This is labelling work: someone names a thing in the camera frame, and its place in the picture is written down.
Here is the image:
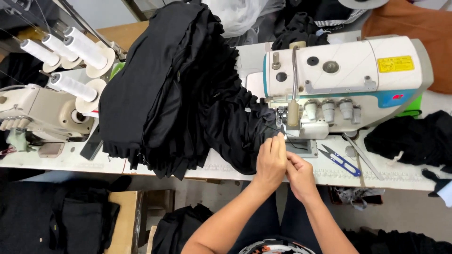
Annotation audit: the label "person's left hand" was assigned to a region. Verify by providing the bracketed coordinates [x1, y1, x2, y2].
[254, 132, 289, 192]

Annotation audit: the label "person's right hand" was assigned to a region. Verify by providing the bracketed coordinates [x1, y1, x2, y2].
[285, 152, 319, 204]

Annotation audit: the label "black sewing thread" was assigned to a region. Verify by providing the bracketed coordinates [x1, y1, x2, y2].
[264, 124, 309, 151]

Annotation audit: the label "beige gooseneck machine lamp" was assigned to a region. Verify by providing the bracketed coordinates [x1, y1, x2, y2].
[286, 45, 301, 127]

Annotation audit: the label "person's dark trousers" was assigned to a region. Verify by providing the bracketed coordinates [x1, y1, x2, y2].
[228, 181, 331, 254]

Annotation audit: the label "box of grey rags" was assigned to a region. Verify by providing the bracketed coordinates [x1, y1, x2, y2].
[328, 187, 386, 211]

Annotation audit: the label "metal ruler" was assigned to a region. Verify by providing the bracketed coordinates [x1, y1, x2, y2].
[341, 134, 385, 181]

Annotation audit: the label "person's patterned shirt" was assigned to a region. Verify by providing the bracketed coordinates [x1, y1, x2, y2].
[238, 239, 317, 254]

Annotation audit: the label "white overlock sewing machine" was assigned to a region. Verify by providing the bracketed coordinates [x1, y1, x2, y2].
[245, 35, 434, 140]

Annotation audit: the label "heap of black garments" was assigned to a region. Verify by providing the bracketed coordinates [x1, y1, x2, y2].
[364, 110, 452, 174]

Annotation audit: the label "crumpled black cloth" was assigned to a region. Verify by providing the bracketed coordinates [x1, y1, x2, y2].
[271, 12, 331, 51]

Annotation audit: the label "pile of black fabric pieces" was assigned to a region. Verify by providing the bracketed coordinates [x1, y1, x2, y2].
[98, 0, 284, 181]

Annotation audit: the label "black fabric bundle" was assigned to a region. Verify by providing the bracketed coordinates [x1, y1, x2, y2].
[151, 203, 214, 254]

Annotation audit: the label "dark fabric heap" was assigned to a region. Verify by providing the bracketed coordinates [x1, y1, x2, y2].
[343, 228, 452, 254]

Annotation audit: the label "white plastic bag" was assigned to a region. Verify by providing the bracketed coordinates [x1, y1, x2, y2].
[201, 0, 287, 38]

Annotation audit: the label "striped black and white cloth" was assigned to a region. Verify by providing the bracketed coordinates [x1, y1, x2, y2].
[314, 9, 368, 28]

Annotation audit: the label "white cloth piece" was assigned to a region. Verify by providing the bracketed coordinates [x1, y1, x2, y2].
[436, 179, 452, 208]

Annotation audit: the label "green plastic piece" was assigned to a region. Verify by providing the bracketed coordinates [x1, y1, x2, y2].
[108, 61, 126, 82]

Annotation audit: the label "orange cloth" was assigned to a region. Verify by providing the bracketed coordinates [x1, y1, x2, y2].
[361, 0, 452, 95]

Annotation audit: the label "black smartphone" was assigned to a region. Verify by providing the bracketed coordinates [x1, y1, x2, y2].
[80, 123, 104, 161]

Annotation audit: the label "white thread cone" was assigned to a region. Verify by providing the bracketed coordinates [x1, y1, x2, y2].
[64, 26, 97, 46]
[20, 39, 61, 67]
[42, 33, 80, 63]
[50, 72, 98, 103]
[64, 35, 109, 70]

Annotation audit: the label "beige sewing machine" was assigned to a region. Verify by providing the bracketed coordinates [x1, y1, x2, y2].
[0, 84, 96, 144]

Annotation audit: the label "black fabric heap with stool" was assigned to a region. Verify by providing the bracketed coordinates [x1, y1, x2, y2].
[0, 169, 133, 254]

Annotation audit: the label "pale green cloth scrap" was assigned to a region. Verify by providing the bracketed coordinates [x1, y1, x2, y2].
[5, 128, 36, 153]

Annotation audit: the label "blue-handled thread snips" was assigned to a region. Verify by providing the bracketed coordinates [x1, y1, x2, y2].
[318, 143, 362, 178]

